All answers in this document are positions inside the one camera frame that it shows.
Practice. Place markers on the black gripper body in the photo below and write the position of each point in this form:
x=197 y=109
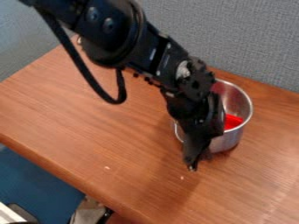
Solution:
x=199 y=117

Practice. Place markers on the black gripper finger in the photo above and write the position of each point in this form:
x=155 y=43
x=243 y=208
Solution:
x=195 y=151

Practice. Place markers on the red plastic block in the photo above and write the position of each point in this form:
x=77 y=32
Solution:
x=233 y=121

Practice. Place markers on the stainless steel pot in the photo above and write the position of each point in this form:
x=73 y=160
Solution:
x=237 y=104

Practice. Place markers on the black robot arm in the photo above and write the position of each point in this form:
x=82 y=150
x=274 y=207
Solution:
x=121 y=40

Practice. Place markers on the white and black floor object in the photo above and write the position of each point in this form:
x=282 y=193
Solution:
x=13 y=214

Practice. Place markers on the grey table leg bracket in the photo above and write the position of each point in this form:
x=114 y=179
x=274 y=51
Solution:
x=91 y=212

